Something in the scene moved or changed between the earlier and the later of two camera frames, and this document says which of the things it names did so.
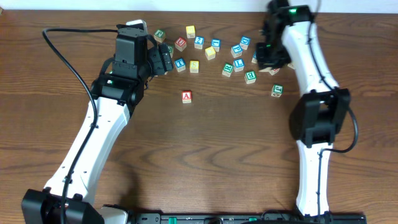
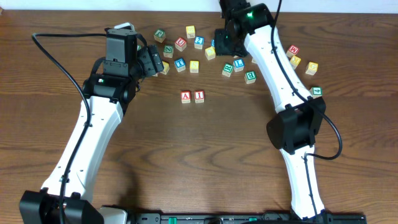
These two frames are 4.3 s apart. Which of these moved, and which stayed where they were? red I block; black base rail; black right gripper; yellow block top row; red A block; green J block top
Moved: red I block; black right gripper
Stayed: yellow block top row; black base rail; green J block top; red A block
